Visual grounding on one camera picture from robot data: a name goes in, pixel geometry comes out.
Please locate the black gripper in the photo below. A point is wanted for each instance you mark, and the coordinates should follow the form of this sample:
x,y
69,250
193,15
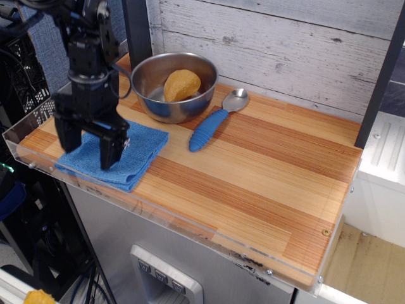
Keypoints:
x,y
91,106

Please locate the blue cloth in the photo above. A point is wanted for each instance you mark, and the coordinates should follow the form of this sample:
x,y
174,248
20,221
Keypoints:
x,y
85,161

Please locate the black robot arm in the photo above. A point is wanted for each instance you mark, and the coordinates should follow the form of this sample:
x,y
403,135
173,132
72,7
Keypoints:
x,y
92,50

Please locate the clear acrylic table guard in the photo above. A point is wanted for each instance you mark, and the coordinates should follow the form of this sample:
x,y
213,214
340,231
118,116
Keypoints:
x,y
266,193

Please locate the stainless steel bowl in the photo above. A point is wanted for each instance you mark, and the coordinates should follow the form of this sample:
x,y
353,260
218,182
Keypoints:
x,y
148,79

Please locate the yellow plastic food piece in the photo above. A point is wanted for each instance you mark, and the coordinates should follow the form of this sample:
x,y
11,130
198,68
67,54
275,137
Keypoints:
x,y
180,85

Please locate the silver toy fridge cabinet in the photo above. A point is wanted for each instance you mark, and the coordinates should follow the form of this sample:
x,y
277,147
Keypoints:
x,y
177,259

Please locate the yellow object bottom left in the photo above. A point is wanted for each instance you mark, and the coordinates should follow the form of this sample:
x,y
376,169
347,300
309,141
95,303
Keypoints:
x,y
38,297

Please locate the white toy sink unit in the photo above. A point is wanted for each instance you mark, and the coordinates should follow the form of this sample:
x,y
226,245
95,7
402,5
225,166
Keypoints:
x,y
375,201

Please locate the spoon with blue handle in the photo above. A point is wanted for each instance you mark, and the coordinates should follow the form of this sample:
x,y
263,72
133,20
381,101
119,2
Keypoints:
x,y
234,101

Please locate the black vertical post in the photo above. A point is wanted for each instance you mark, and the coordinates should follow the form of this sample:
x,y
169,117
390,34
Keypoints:
x,y
383,79

